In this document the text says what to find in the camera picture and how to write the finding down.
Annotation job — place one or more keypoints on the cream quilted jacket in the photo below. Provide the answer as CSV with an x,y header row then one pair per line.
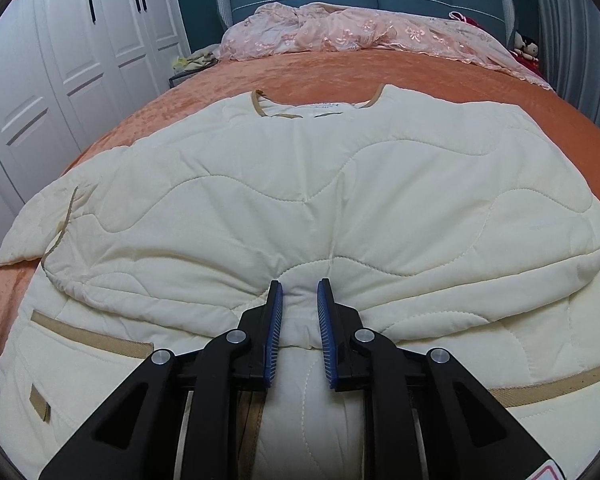
x,y
454,225

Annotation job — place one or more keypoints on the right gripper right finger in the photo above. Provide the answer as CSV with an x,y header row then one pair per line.
x,y
425,415

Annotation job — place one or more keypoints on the plush toy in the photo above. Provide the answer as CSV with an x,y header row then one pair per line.
x,y
526,53

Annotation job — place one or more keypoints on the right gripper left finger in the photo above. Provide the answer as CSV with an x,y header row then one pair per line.
x,y
176,415

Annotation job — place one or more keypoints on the yellow items on nightstand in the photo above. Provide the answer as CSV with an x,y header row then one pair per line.
x,y
201,58

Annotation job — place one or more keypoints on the grey blue curtain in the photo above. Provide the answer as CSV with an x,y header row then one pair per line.
x,y
570,52

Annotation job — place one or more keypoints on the white wardrobe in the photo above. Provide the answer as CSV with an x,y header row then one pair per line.
x,y
70,71

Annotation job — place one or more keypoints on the pink embroidered quilt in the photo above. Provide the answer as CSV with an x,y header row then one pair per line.
x,y
277,29

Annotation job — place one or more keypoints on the dark nightstand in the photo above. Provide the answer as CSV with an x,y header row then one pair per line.
x,y
184,75

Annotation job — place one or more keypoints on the orange plush bedspread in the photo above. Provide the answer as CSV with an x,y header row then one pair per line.
x,y
320,76

